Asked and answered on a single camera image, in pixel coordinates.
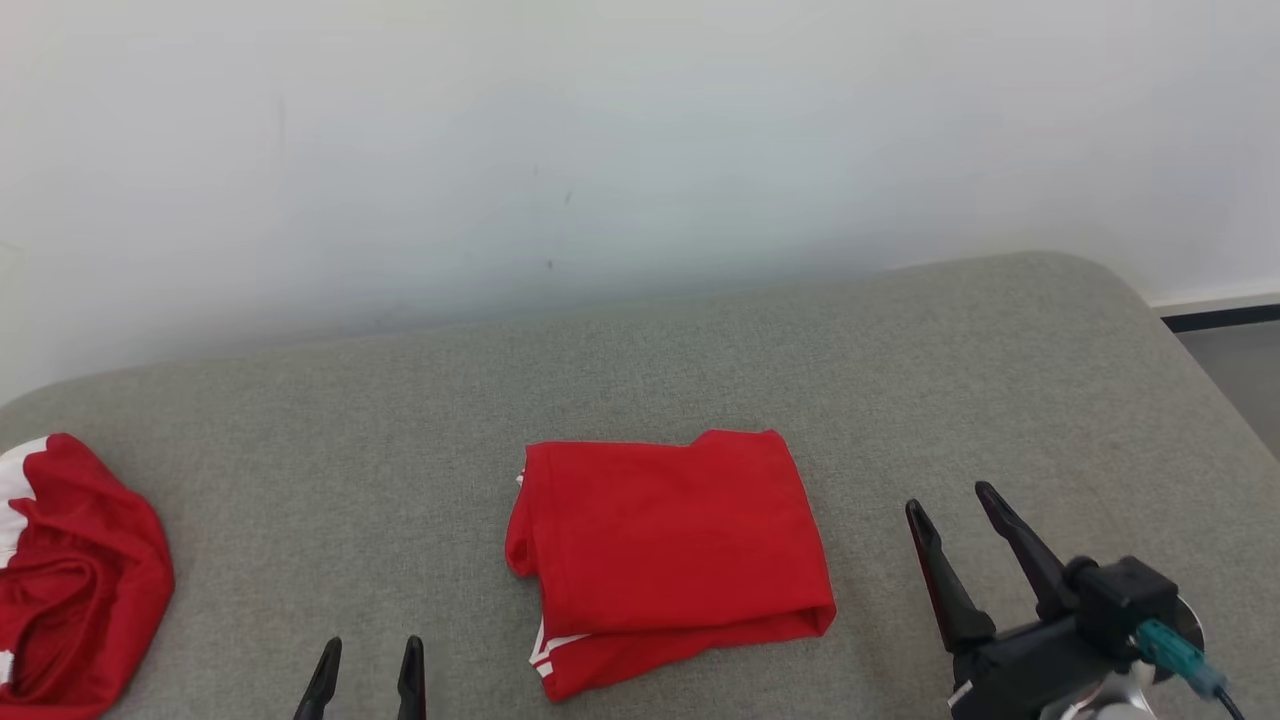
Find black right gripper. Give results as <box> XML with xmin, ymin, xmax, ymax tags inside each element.
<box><xmin>905</xmin><ymin>481</ymin><xmax>1183</xmax><ymax>720</ymax></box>

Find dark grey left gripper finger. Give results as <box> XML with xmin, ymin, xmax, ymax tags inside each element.
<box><xmin>293</xmin><ymin>637</ymin><xmax>343</xmax><ymax>720</ymax></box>
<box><xmin>397</xmin><ymin>635</ymin><xmax>427</xmax><ymax>720</ymax></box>

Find red Bulls shorts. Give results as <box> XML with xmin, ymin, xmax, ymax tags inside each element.
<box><xmin>0</xmin><ymin>433</ymin><xmax>176</xmax><ymax>720</ymax></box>

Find red Bulls jersey white sleeves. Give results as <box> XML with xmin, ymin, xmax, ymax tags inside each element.
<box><xmin>505</xmin><ymin>429</ymin><xmax>837</xmax><ymax>703</ymax></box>

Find black baseboard strip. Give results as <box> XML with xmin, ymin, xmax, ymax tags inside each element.
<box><xmin>1160</xmin><ymin>303</ymin><xmax>1280</xmax><ymax>333</ymax></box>

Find teal plug black cable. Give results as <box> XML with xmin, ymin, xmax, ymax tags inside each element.
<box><xmin>1135</xmin><ymin>618</ymin><xmax>1249</xmax><ymax>720</ymax></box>

